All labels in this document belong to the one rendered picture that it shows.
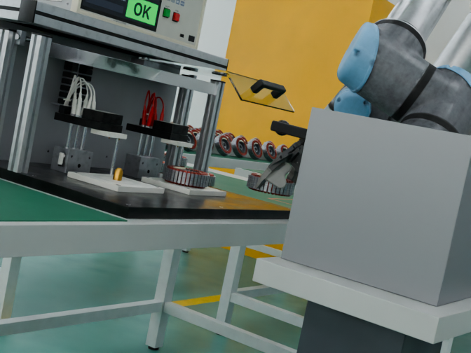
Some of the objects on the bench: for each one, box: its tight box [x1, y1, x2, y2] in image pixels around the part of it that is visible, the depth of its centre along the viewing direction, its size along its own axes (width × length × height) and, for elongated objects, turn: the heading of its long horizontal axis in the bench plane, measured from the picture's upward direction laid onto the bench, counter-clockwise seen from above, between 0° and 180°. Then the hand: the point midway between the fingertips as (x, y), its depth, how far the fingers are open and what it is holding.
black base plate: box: [0, 160, 291, 219], centre depth 180 cm, size 47×64×2 cm
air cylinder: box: [50, 146, 93, 173], centre depth 177 cm, size 5×8×6 cm
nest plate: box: [67, 172, 165, 194], centre depth 169 cm, size 15×15×1 cm
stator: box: [163, 165, 210, 188], centre depth 189 cm, size 11×11×4 cm
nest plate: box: [141, 177, 226, 197], centre depth 189 cm, size 15×15×1 cm
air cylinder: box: [123, 153, 160, 179], centre depth 197 cm, size 5×8×6 cm
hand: (269, 186), depth 183 cm, fingers closed on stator, 13 cm apart
